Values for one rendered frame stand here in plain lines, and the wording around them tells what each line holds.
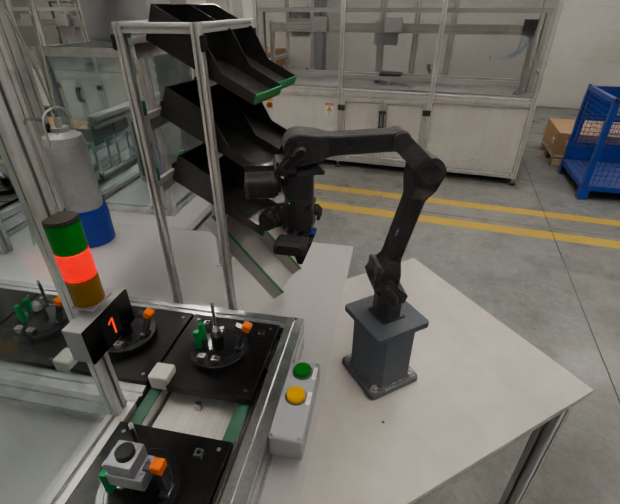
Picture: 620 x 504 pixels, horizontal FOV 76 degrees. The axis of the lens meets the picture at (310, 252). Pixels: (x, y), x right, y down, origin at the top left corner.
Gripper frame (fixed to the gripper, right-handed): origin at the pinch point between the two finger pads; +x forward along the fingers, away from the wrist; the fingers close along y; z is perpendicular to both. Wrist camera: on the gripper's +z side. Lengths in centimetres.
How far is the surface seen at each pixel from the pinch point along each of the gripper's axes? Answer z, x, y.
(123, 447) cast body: 20.2, 16.0, 38.6
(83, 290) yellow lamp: 30.1, -4.1, 26.0
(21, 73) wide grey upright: 127, -21, -74
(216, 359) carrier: 17.4, 24.9, 10.6
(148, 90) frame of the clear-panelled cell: 78, -15, -80
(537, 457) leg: -67, 67, -9
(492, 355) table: -50, 40, -19
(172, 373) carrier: 26.8, 27.6, 14.2
